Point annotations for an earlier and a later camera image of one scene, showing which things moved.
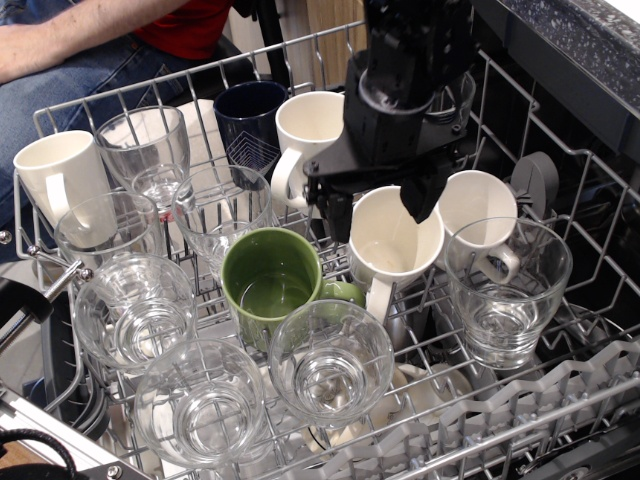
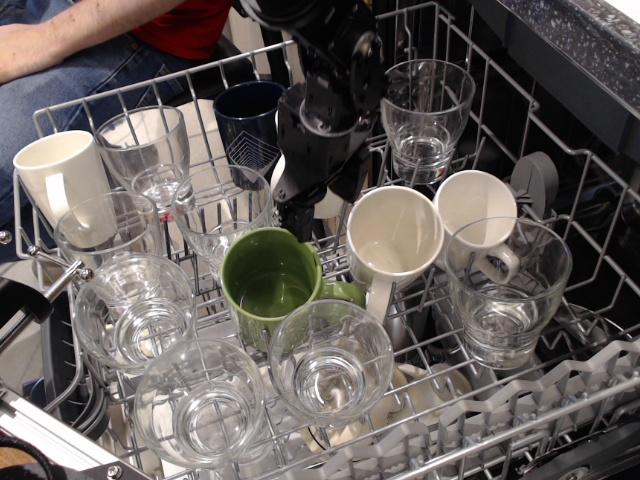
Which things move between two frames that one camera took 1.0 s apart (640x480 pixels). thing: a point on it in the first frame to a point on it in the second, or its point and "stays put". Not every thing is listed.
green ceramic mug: x=267 y=273 stays put
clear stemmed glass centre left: x=212 y=204 stays put
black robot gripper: x=377 y=144 to x=309 y=159
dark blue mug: x=246 y=113 stays put
